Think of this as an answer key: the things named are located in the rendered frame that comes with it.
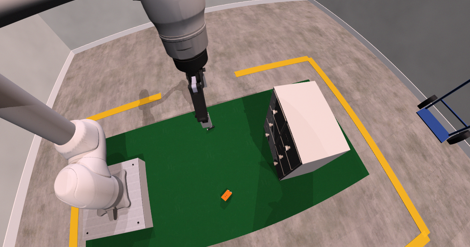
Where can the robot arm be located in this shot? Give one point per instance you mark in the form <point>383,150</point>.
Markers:
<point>86,181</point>

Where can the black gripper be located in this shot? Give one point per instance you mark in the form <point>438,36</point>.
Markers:
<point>193,67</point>

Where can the small grey chest of drawers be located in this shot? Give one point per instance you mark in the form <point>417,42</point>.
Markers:
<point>315,131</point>

